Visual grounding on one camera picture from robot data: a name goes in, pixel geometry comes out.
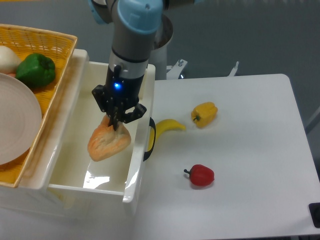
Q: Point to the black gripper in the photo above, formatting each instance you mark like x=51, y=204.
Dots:
x=119, y=97

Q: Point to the orange triangle bread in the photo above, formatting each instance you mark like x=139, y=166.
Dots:
x=106, y=142

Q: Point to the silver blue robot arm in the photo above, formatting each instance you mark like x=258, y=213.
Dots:
x=136, y=26

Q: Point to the open white drawer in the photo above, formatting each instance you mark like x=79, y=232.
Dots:
x=75, y=173

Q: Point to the white drawer cabinet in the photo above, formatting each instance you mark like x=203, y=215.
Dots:
x=34, y=193

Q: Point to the yellow banana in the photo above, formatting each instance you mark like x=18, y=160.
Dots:
x=166, y=125

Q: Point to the yellow woven basket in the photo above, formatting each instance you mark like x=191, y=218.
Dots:
x=59, y=47

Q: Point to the yellow bell pepper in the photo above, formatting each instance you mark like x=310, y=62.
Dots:
x=203, y=114

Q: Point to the green bell pepper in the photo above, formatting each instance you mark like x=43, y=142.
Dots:
x=36, y=71

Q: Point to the pink ribbed plate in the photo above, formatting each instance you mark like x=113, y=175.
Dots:
x=20, y=118

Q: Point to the red bell pepper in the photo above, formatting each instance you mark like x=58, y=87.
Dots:
x=200, y=175

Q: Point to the white onion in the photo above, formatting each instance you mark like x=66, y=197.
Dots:
x=9, y=61

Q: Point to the black device at edge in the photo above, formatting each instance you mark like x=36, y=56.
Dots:
x=314, y=209

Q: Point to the black drawer handle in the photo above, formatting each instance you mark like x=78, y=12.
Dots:
x=152, y=137

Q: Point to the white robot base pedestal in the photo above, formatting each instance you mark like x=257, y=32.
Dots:
x=158, y=56

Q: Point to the white metal bracket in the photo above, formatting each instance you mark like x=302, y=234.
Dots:
x=176, y=71

